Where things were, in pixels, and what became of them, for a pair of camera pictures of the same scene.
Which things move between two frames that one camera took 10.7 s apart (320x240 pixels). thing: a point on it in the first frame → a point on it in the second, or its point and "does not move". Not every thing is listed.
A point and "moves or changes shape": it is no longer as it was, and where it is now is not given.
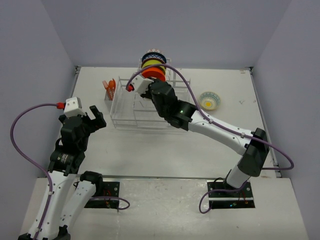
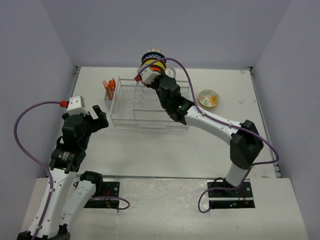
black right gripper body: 148,95 → 155,85
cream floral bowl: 210,100 moves or changes shape
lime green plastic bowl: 151,62 does not move
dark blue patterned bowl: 151,55 does not move
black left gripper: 96,124 does not move
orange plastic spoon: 110,84 does not move
